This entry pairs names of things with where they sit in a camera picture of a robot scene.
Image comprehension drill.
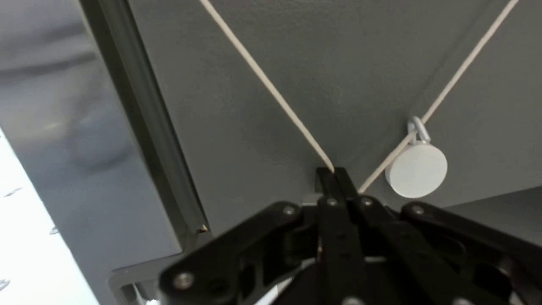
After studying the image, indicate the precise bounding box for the transparent flag with wooden dowels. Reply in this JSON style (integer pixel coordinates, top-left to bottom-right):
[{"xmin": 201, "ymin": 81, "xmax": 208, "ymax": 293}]
[{"xmin": 196, "ymin": 0, "xmax": 521, "ymax": 195}]

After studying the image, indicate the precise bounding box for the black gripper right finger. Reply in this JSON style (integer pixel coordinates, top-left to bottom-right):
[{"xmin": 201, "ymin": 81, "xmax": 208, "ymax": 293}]
[{"xmin": 335, "ymin": 166, "xmax": 542, "ymax": 305}]

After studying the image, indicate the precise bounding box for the stainless steel refrigerator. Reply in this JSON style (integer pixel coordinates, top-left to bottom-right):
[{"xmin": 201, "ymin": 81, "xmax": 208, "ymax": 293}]
[{"xmin": 0, "ymin": 0, "xmax": 187, "ymax": 305}]

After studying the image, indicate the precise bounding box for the white round tag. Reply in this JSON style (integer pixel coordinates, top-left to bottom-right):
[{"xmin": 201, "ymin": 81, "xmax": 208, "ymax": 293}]
[{"xmin": 384, "ymin": 115, "xmax": 448, "ymax": 200}]

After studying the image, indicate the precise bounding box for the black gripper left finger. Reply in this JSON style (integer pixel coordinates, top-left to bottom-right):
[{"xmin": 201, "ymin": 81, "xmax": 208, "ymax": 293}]
[{"xmin": 157, "ymin": 166, "xmax": 368, "ymax": 305}]

